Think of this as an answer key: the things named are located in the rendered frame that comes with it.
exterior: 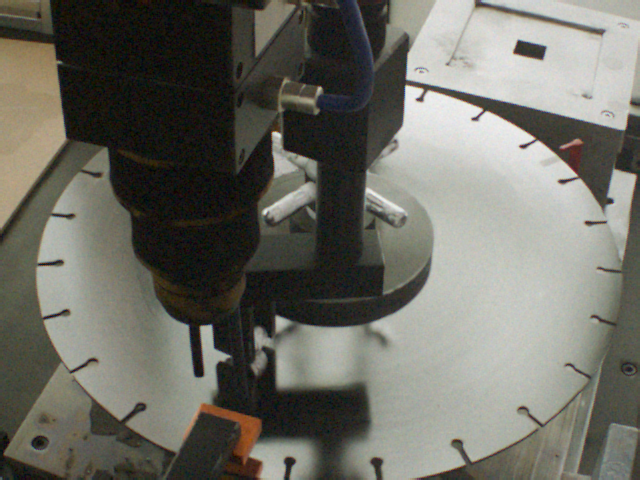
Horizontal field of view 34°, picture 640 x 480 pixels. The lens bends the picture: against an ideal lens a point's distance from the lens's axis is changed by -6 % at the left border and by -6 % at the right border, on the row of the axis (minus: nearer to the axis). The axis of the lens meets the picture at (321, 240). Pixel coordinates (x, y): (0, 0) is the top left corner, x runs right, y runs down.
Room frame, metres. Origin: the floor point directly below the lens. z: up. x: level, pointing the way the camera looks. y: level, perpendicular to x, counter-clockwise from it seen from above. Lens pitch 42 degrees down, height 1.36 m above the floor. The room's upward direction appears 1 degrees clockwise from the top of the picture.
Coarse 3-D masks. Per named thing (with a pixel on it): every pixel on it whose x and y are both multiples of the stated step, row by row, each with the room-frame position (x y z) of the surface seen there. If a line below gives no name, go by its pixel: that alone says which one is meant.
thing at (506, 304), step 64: (448, 128) 0.57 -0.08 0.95; (512, 128) 0.57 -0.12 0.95; (64, 192) 0.50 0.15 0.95; (448, 192) 0.51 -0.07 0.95; (512, 192) 0.51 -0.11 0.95; (576, 192) 0.51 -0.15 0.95; (64, 256) 0.44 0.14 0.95; (128, 256) 0.44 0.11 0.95; (448, 256) 0.45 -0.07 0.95; (512, 256) 0.45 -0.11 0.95; (576, 256) 0.45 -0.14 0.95; (64, 320) 0.39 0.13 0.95; (128, 320) 0.40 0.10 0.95; (320, 320) 0.40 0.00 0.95; (384, 320) 0.40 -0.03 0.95; (448, 320) 0.40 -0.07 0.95; (512, 320) 0.40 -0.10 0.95; (576, 320) 0.40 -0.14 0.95; (128, 384) 0.35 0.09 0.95; (192, 384) 0.35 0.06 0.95; (256, 384) 0.35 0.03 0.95; (320, 384) 0.36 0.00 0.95; (384, 384) 0.36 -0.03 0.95; (448, 384) 0.36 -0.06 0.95; (512, 384) 0.36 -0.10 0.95; (576, 384) 0.36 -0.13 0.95; (256, 448) 0.31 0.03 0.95; (320, 448) 0.32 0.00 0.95; (384, 448) 0.32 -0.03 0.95; (448, 448) 0.32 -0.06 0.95
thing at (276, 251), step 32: (320, 192) 0.38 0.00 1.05; (352, 192) 0.37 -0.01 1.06; (320, 224) 0.38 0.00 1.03; (352, 224) 0.37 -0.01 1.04; (256, 256) 0.38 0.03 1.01; (288, 256) 0.38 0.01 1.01; (320, 256) 0.37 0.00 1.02; (352, 256) 0.37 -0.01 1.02; (256, 288) 0.37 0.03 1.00; (288, 288) 0.37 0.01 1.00; (320, 288) 0.37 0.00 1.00; (352, 288) 0.37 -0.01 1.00; (224, 320) 0.37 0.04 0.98; (224, 352) 0.37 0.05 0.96
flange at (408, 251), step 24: (288, 192) 0.49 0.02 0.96; (384, 192) 0.49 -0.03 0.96; (408, 192) 0.49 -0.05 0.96; (408, 216) 0.47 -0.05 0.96; (384, 240) 0.45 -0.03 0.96; (408, 240) 0.45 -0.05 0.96; (432, 240) 0.45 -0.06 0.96; (408, 264) 0.43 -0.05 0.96; (384, 288) 0.41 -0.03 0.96; (408, 288) 0.42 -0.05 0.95; (312, 312) 0.40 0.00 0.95; (336, 312) 0.40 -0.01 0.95; (360, 312) 0.41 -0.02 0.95
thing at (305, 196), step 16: (288, 160) 0.48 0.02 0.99; (304, 160) 0.47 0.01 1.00; (304, 192) 0.44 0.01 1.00; (368, 192) 0.44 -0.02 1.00; (272, 208) 0.43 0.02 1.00; (288, 208) 0.43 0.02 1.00; (368, 208) 0.43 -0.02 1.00; (384, 208) 0.43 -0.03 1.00; (400, 208) 0.43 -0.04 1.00; (272, 224) 0.42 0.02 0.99; (400, 224) 0.42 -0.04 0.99
